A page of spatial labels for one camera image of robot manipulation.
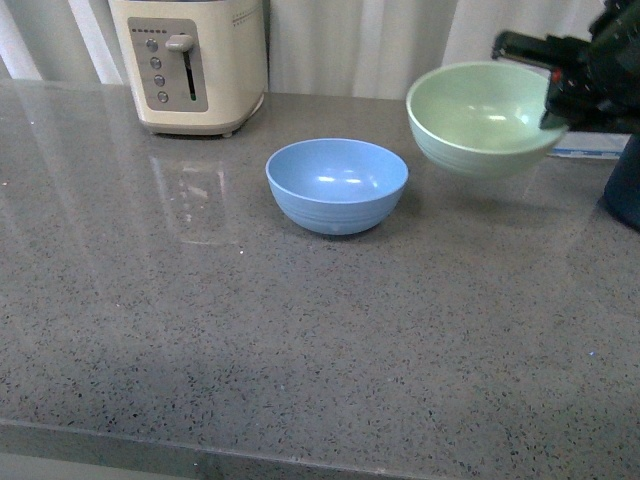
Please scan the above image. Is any cream toaster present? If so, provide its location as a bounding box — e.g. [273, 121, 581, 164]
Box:
[109, 0, 268, 137]

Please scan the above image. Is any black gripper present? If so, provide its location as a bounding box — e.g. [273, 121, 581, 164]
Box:
[491, 1, 639, 134]

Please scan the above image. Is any clear container lid blue seal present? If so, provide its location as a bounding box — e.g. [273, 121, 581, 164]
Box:
[549, 132, 630, 159]

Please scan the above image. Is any blue saucepan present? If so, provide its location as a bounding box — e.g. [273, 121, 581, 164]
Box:
[603, 134, 640, 231]

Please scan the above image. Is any blue bowl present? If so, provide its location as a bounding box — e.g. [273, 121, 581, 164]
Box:
[265, 138, 409, 235]

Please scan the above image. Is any green bowl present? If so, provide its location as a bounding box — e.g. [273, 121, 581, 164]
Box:
[406, 62, 568, 179]

